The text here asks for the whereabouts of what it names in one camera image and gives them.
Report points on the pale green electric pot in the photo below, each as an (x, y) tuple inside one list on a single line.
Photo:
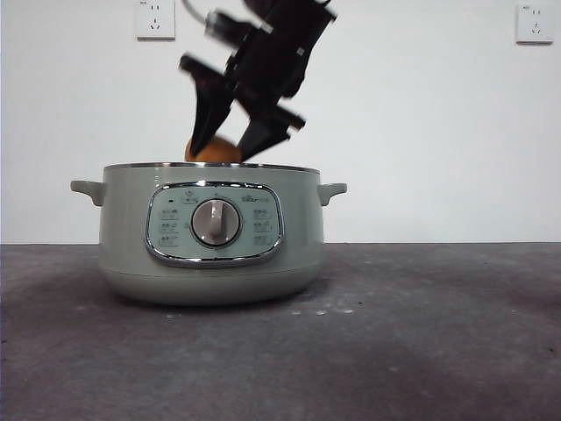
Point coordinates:
[(131, 228)]

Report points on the brown potato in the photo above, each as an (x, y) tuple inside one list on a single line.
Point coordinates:
[(219, 150)]

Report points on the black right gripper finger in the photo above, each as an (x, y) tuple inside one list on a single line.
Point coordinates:
[(263, 136), (212, 109)]

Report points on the white wall socket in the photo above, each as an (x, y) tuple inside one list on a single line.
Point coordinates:
[(534, 24), (154, 22)]

